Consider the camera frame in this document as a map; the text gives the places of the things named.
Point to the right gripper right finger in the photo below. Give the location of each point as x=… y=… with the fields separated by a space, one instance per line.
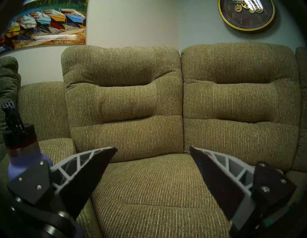
x=215 y=172

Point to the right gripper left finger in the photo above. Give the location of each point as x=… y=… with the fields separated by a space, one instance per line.
x=79 y=177

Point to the purple bottle with black cap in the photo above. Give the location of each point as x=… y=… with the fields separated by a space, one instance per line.
x=19 y=139

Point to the olive green fabric sofa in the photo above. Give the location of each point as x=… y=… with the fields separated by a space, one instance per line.
x=153 y=100

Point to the colourful boats wall poster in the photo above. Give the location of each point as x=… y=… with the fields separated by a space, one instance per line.
x=48 y=24

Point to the round gold-rimmed wall clock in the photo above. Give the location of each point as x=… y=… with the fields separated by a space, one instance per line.
x=247 y=16

